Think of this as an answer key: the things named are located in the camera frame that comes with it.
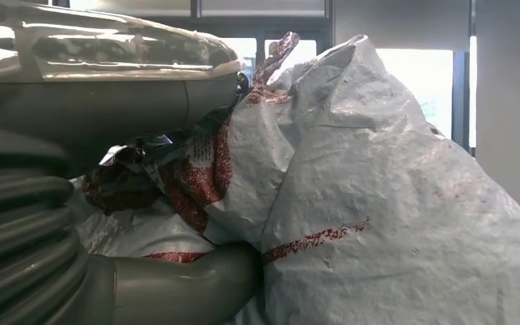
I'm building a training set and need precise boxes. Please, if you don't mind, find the white parcel bag red print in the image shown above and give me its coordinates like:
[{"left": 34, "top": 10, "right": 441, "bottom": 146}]
[{"left": 68, "top": 31, "right": 520, "bottom": 325}]

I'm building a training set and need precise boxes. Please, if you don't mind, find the grey roller blind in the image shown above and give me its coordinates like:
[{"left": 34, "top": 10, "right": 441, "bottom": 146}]
[{"left": 333, "top": 0, "right": 472, "bottom": 51}]

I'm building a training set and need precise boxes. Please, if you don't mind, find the dark framed window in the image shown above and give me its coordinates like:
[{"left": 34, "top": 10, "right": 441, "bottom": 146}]
[{"left": 49, "top": 0, "right": 477, "bottom": 156}]

